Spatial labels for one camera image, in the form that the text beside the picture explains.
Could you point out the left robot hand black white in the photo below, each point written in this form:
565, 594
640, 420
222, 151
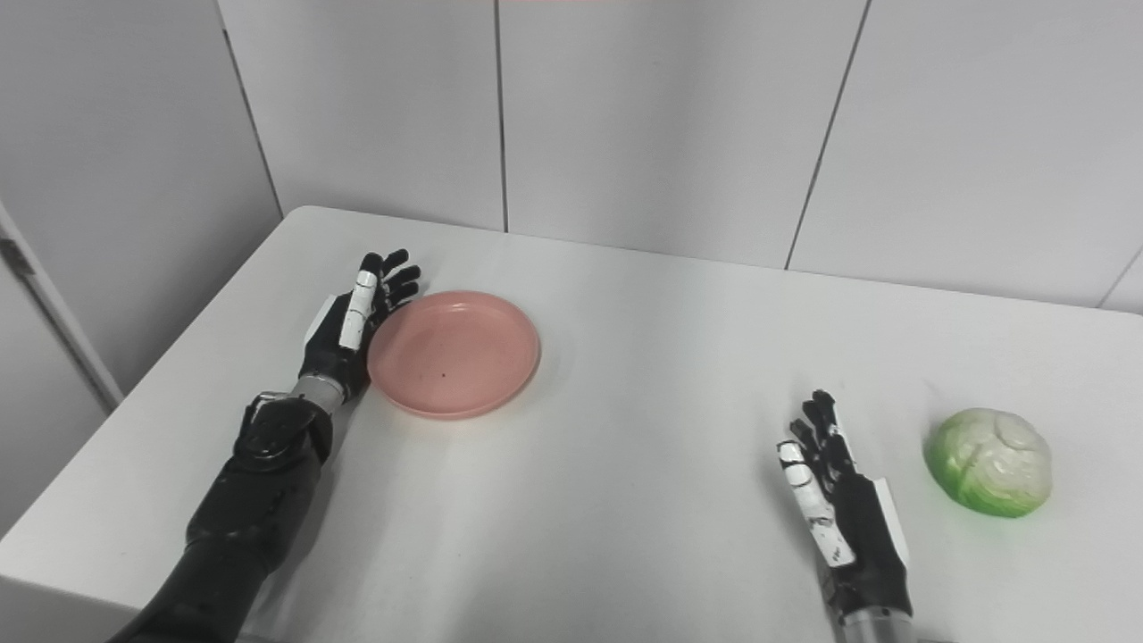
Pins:
332, 353

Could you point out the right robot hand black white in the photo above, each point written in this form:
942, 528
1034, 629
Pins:
862, 536

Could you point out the pink round plate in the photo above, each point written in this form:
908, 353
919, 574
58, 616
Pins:
455, 353

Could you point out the green white toy cabbage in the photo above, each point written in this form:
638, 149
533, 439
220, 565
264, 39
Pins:
991, 460

